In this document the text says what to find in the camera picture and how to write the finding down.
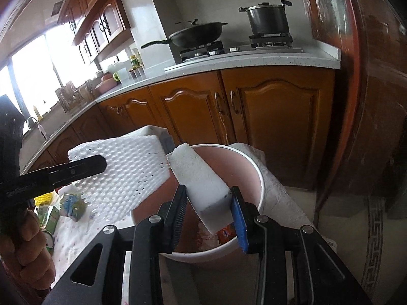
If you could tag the white foam net sheet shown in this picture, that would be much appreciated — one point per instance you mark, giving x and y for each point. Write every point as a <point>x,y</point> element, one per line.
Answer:
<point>127,171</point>

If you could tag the round tin can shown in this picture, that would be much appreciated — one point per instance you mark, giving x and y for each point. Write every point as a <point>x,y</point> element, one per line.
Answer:
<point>48,243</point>

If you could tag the steel gas stove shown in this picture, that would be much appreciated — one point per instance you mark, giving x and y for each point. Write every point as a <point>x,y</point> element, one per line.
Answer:
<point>241,49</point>

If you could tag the wooden wall cabinets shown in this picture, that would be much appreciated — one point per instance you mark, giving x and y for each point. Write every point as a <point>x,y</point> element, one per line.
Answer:
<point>108,22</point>

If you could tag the person's left hand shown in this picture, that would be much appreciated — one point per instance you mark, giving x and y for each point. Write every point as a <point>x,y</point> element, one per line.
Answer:
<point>35,251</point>

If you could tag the pink bucket with white rim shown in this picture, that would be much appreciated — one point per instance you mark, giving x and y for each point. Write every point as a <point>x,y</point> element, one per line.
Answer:
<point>241,171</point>

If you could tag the orange packet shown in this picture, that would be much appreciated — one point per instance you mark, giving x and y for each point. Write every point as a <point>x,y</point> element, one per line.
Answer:
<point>226,232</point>

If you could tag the green cup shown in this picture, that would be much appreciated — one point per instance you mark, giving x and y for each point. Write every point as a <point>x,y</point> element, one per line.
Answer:
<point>116,77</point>

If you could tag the wooden base cabinets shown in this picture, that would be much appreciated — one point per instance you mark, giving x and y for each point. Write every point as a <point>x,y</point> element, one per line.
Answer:
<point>279,117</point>

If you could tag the wooden cutting board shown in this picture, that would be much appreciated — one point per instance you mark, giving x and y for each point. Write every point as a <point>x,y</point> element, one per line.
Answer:
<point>66,97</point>

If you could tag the black stock pot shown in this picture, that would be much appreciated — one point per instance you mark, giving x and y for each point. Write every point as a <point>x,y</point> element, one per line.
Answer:
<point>268,19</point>

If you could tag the white floral tablecloth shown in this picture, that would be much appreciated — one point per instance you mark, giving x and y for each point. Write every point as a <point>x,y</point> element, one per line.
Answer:
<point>79,238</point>

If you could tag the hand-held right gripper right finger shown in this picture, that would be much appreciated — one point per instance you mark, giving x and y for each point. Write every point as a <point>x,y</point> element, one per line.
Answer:
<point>240,225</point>

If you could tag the pink basin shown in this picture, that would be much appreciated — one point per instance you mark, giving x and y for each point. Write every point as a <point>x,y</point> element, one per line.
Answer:
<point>105,84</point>

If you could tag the black wok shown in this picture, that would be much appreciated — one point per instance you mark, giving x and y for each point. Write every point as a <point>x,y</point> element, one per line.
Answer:
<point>197,35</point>

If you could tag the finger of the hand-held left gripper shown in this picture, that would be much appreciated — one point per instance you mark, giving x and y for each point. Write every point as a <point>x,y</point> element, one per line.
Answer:
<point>82,168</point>

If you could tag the chrome kitchen faucet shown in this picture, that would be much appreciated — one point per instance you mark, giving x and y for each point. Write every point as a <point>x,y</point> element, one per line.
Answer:
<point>35,124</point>

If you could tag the ceiling vent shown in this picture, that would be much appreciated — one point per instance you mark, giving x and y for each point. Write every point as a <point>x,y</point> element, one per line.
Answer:
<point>57,8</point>

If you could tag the wooden sliding door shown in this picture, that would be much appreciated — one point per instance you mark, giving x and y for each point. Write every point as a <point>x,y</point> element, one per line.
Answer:
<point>365,85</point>

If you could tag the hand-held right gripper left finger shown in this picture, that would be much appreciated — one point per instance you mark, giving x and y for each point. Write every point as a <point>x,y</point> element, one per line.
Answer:
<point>178,219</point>

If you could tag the yellow dish soap bottle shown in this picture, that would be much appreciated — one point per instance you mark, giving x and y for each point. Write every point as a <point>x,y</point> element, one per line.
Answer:
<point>37,113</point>

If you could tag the white foam block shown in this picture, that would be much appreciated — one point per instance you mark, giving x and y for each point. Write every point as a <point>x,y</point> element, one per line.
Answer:
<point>200,181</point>

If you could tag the green label sauce bottle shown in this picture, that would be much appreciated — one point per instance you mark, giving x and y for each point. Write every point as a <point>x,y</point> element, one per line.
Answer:
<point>133,62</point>

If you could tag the kitchen window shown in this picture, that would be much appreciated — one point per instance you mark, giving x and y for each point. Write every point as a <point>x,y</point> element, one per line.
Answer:
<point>31,76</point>

